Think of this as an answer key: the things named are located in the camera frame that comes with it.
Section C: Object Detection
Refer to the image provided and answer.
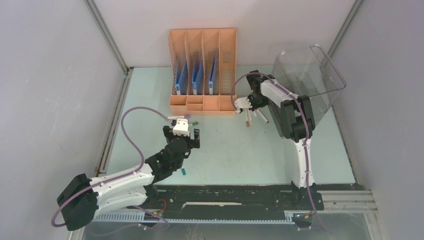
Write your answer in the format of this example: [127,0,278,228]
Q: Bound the brown cap white marker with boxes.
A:
[244,108,250,128]

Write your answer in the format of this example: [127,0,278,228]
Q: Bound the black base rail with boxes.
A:
[140,184,324,220]

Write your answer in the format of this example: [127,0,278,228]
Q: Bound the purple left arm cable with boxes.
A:
[50,106,171,231]

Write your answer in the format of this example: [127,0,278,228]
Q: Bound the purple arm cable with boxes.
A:
[50,106,171,231]
[230,72,332,236]

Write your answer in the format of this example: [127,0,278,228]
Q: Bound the blue folder bottom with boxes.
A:
[208,51,219,95]

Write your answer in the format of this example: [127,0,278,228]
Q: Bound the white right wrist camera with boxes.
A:
[234,96,252,113]

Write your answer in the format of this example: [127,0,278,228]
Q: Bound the orange plastic file organizer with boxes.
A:
[168,28,237,116]

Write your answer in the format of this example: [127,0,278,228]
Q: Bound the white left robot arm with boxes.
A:
[56,126,200,231]

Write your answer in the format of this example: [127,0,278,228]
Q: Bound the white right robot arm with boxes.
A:
[246,70,316,189]

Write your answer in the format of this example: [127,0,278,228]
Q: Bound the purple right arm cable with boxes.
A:
[230,72,332,236]

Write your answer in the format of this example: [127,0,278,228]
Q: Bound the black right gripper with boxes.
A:
[246,93,271,112]

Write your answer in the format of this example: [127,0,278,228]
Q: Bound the dark red cap marker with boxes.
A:
[256,109,269,124]

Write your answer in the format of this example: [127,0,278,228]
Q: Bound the dark green cap marker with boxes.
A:
[188,121,199,127]

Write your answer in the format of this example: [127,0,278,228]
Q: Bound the blue folder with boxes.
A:
[192,51,204,95]
[174,59,188,95]
[208,51,219,95]

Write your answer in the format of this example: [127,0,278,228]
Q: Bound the yellow cap white marker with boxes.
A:
[246,109,253,123]

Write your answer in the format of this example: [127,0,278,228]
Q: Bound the grey cable duct strip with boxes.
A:
[92,211,295,225]

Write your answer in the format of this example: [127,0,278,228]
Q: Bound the purple cap white marker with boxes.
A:
[167,115,191,120]

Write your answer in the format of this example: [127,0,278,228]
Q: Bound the blue folder top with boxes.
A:
[174,59,188,95]

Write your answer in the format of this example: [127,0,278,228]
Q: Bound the clear plastic drawer cabinet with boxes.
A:
[260,44,346,137]

